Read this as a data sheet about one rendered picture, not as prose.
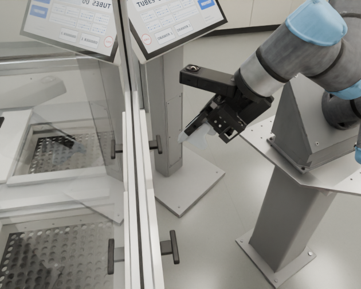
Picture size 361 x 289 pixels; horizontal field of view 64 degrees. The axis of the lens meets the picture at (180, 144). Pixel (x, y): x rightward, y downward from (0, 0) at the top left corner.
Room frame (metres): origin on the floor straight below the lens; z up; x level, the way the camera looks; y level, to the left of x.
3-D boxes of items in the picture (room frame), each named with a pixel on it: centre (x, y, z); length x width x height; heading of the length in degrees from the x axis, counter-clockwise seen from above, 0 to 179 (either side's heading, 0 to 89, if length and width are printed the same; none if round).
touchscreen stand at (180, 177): (1.27, 0.04, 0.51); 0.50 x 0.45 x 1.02; 48
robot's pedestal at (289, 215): (0.75, -0.51, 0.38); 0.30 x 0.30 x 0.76; 33
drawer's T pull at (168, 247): (0.29, 0.02, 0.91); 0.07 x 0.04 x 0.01; 9
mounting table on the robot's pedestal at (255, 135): (0.76, -0.53, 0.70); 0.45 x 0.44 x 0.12; 123
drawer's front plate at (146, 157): (0.60, 0.10, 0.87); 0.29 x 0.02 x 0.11; 9
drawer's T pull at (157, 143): (0.60, 0.07, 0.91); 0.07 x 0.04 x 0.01; 9
